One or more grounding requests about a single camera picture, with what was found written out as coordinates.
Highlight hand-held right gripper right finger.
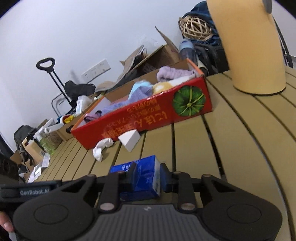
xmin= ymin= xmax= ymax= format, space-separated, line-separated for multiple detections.
xmin=160 ymin=163 xmax=234 ymax=213

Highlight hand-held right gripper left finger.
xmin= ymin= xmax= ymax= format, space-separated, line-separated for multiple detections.
xmin=61 ymin=166 xmax=137 ymax=213

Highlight blue tissue pack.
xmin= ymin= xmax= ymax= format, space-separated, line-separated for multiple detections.
xmin=109 ymin=155 xmax=162 ymax=202

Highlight white triangular box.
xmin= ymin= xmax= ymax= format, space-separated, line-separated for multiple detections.
xmin=118 ymin=130 xmax=141 ymax=153

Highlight white sock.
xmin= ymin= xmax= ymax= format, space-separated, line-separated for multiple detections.
xmin=92 ymin=137 xmax=114 ymax=162

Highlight red cardboard box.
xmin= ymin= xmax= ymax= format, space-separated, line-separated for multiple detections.
xmin=70 ymin=58 xmax=213 ymax=150

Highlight pink satin cloth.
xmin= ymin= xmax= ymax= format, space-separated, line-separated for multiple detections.
xmin=83 ymin=111 xmax=102 ymax=123

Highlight purple towel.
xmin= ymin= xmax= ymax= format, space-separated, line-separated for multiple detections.
xmin=100 ymin=89 xmax=153 ymax=116

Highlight yellow white plush toy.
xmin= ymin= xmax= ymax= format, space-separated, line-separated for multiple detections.
xmin=153 ymin=75 xmax=197 ymax=94

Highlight light blue towel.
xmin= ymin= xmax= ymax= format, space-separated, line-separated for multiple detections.
xmin=128 ymin=80 xmax=154 ymax=100

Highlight lavender fluffy cloth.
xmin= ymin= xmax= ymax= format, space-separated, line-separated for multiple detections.
xmin=157 ymin=66 xmax=196 ymax=82

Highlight person's left hand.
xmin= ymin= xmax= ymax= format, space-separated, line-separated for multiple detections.
xmin=0 ymin=210 xmax=15 ymax=232

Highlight printed paper sheets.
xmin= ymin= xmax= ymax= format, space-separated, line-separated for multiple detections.
xmin=26 ymin=153 xmax=51 ymax=183

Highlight kraft paper box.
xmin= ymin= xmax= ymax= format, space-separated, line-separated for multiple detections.
xmin=22 ymin=137 xmax=45 ymax=164

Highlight green spray bottle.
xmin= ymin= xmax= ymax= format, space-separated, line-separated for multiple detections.
xmin=33 ymin=130 xmax=57 ymax=156

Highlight black backpack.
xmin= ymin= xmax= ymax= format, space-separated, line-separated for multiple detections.
xmin=13 ymin=125 xmax=40 ymax=149

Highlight clear container with straw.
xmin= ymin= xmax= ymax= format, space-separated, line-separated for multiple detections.
xmin=40 ymin=130 xmax=64 ymax=153

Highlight white flat box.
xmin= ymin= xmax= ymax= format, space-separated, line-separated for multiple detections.
xmin=75 ymin=95 xmax=93 ymax=115

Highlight beige cloth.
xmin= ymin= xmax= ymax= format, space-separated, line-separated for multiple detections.
xmin=95 ymin=81 xmax=123 ymax=93

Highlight black bag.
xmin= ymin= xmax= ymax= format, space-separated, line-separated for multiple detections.
xmin=64 ymin=80 xmax=96 ymax=102

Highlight open brown cardboard box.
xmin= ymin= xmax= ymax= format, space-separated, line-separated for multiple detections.
xmin=119 ymin=27 xmax=188 ymax=81

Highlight blue water bottle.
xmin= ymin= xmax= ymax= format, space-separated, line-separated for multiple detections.
xmin=179 ymin=39 xmax=197 ymax=63

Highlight wicker ball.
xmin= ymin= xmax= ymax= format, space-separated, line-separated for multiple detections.
xmin=179 ymin=16 xmax=214 ymax=40

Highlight yellow thermos bottle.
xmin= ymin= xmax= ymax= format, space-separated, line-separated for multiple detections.
xmin=206 ymin=0 xmax=288 ymax=95

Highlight black tripod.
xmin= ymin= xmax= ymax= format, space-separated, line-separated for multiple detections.
xmin=276 ymin=19 xmax=296 ymax=69

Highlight white wall power strip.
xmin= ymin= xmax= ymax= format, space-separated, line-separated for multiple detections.
xmin=81 ymin=59 xmax=111 ymax=80

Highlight black trolley handle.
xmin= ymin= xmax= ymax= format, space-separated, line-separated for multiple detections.
xmin=36 ymin=58 xmax=74 ymax=108

